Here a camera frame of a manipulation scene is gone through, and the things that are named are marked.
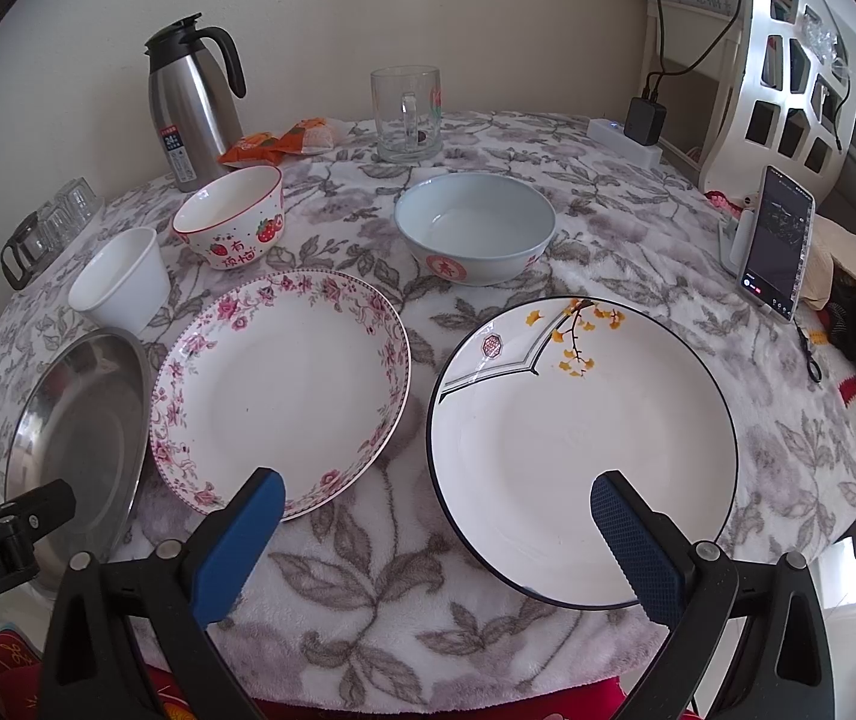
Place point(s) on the orange snack packet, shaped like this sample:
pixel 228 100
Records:
pixel 254 150
pixel 310 136

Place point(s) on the white power strip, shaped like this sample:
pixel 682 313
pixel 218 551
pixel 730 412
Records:
pixel 610 134

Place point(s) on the white shelf unit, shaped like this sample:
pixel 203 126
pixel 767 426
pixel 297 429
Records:
pixel 700 61

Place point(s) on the pink floral rim plate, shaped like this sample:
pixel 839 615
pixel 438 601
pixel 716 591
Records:
pixel 306 372

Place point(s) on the white plate yellow flowers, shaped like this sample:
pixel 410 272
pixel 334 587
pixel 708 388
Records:
pixel 542 399

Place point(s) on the glass teapot black handle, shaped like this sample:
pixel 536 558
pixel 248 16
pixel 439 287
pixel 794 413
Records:
pixel 27 252

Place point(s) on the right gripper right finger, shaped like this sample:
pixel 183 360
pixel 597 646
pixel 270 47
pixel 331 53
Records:
pixel 781 667

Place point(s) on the black power adapter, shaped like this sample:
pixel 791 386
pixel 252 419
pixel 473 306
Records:
pixel 645 121

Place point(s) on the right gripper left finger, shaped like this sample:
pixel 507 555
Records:
pixel 93 667

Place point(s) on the smartphone on stand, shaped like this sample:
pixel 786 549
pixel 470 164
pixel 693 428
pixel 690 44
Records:
pixel 772 272

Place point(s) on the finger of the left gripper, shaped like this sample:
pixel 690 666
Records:
pixel 37 513

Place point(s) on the white square bowl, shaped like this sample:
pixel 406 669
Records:
pixel 125 283

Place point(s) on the white lattice chair back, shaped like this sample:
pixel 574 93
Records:
pixel 790 100

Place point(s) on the white phone stand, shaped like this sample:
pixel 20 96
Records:
pixel 734 238

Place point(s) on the floral fleece tablecloth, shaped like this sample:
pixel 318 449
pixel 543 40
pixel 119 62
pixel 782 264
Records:
pixel 371 602

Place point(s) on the strawberry pattern bowl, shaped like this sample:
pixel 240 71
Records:
pixel 234 220

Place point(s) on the stainless steel thermos jug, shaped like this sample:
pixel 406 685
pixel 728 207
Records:
pixel 195 73

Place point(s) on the small clear glass cup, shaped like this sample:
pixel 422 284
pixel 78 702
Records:
pixel 79 200

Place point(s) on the clear glass mug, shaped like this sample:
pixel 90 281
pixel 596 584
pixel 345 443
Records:
pixel 407 105

